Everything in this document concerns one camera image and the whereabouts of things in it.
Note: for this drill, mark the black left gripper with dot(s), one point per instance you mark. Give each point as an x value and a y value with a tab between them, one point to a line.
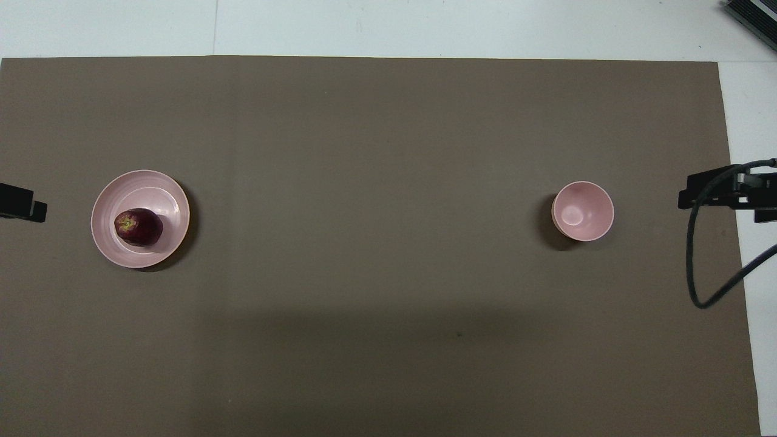
15	200

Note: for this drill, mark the brown table mat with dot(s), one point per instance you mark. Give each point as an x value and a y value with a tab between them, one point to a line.
376	243

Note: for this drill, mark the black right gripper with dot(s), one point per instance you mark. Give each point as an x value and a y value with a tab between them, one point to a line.
759	191

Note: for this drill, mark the dark red apple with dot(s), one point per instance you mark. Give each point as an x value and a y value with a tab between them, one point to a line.
139	227

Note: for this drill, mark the dark ribbed metal device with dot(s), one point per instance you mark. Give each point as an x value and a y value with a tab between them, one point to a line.
756	15

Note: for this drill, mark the pink plate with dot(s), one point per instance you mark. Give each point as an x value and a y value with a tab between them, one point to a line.
145	191

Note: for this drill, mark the pink bowl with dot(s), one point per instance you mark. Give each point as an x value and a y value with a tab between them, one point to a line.
583	212

